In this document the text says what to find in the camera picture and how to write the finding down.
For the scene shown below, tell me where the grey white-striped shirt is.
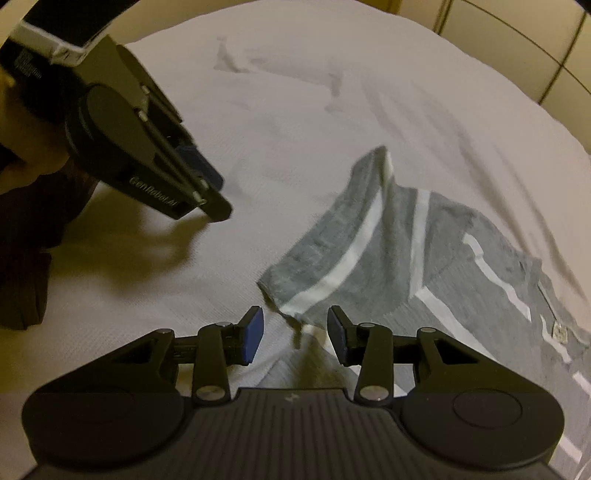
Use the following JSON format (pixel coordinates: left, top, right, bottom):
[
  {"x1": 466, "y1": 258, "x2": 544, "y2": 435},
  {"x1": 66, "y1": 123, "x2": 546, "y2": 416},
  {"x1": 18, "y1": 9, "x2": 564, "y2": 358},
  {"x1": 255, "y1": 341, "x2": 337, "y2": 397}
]
[{"x1": 256, "y1": 145, "x2": 591, "y2": 467}]

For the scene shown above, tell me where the white bed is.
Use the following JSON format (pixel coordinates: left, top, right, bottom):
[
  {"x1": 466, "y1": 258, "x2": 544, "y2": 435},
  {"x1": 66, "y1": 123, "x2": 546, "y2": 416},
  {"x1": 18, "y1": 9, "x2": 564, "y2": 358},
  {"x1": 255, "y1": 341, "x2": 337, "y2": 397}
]
[{"x1": 0, "y1": 16, "x2": 591, "y2": 480}]

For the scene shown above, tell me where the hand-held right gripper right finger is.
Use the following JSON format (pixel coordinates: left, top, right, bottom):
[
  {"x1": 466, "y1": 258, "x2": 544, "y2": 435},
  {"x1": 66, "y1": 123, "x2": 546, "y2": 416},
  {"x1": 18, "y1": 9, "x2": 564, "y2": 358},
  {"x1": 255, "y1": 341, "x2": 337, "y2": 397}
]
[{"x1": 326, "y1": 305, "x2": 481, "y2": 408}]

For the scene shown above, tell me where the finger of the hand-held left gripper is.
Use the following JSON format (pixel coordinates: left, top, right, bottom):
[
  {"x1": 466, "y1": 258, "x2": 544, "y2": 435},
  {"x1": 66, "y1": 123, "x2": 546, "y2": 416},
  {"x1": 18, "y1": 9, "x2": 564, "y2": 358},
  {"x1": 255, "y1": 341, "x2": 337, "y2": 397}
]
[
  {"x1": 146, "y1": 80, "x2": 226, "y2": 191},
  {"x1": 136, "y1": 108, "x2": 234, "y2": 222}
]

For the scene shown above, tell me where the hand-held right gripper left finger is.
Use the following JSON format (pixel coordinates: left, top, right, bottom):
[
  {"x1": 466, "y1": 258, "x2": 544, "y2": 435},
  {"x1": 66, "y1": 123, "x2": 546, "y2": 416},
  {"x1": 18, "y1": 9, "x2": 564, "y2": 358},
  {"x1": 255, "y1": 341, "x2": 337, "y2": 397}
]
[{"x1": 111, "y1": 305, "x2": 265, "y2": 408}]

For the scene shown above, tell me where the white panelled wardrobe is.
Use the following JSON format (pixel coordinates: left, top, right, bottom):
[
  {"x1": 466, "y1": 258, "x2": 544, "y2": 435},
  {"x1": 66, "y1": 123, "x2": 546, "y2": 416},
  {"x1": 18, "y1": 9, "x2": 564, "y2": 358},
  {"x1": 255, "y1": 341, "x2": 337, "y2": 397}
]
[{"x1": 431, "y1": 0, "x2": 591, "y2": 155}]

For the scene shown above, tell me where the person's left hand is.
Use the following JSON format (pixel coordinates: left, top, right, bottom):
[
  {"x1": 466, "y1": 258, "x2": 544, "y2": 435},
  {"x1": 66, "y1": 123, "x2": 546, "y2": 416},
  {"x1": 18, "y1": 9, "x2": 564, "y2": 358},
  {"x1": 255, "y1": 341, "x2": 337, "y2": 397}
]
[{"x1": 0, "y1": 66, "x2": 100, "y2": 195}]

